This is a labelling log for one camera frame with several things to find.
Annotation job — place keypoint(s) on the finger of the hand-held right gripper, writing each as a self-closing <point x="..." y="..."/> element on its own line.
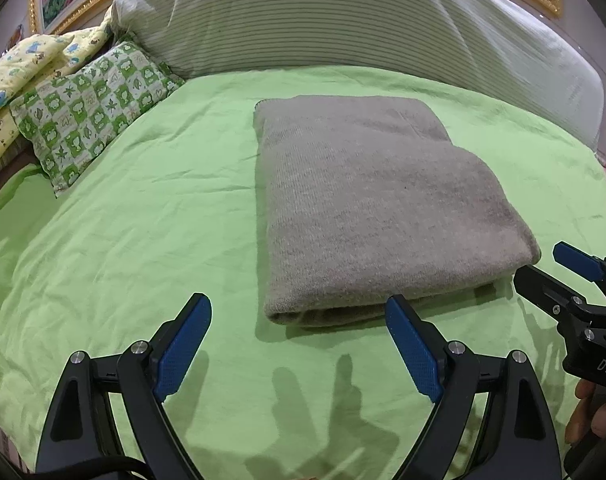
<point x="578" y="260"/>
<point x="543" y="292"/>

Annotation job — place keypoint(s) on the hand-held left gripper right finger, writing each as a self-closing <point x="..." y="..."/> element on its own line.
<point x="413" y="345"/>

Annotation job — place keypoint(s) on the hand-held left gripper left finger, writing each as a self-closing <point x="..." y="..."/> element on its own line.
<point x="183" y="345"/>

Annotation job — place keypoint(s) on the beige sweater with brown cuffs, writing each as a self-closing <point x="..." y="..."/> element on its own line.
<point x="373" y="200"/>

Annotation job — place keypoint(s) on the person's right hand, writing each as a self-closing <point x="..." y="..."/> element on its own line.
<point x="580" y="410"/>

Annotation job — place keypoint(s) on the green bedsheet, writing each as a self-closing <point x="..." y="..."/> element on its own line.
<point x="133" y="210"/>

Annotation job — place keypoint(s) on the green checked printed pillow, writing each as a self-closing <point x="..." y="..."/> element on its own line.
<point x="83" y="110"/>

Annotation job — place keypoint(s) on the yellow patterned pillow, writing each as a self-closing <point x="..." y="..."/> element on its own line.
<point x="13" y="65"/>

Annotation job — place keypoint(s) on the grey striped pillow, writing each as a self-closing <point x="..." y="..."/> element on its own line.
<point x="333" y="20"/>

